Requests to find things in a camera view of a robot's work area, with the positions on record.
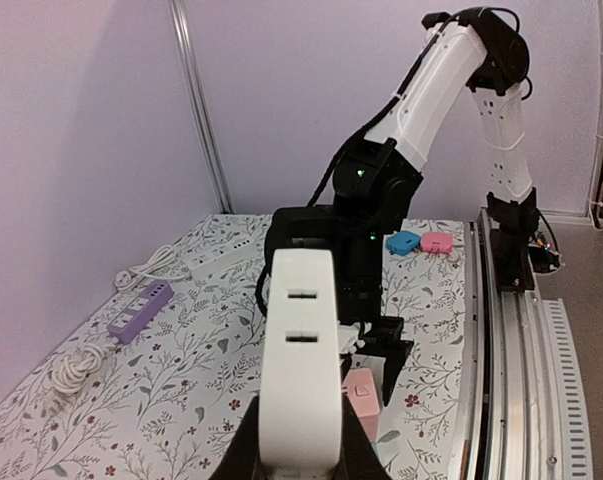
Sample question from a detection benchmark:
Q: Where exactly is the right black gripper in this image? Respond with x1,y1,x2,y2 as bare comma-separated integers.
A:
255,205,414,406

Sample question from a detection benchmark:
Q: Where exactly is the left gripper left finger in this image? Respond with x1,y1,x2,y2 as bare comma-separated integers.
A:
209,396,266,480

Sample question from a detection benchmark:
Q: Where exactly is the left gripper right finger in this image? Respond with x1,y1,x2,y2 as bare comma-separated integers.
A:
338,404,391,480

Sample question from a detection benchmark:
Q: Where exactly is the pink cube socket adapter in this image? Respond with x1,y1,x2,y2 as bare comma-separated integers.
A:
342,368,381,443

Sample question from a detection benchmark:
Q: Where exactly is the white plug adapter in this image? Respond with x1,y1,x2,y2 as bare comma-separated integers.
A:
258,249,342,479

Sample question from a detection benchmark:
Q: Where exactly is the teal power strip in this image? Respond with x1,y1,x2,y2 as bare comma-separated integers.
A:
370,429,401,474

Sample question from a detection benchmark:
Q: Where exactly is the blue plug adapter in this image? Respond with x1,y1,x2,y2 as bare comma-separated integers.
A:
385,231,421,256

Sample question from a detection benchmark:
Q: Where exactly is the pink plug adapter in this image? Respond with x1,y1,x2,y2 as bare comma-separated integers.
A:
420,232,454,255

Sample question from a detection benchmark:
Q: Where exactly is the floral patterned table mat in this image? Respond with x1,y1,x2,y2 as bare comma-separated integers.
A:
0,220,466,479

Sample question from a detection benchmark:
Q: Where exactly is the purple power strip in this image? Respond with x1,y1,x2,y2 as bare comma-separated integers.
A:
106,280,174,345

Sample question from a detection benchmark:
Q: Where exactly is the white power strip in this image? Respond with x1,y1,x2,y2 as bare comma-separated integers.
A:
185,239,257,279

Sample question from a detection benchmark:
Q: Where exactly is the aluminium front rail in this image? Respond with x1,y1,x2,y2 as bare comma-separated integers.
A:
447,213,594,479

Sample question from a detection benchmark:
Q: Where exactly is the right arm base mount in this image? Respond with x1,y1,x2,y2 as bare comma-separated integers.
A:
481,217,562,293

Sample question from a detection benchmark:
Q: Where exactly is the purple strip white cable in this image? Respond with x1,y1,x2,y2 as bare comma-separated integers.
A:
48,339,120,397

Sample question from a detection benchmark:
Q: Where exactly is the left aluminium frame post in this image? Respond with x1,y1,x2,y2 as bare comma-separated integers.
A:
169,0,234,214

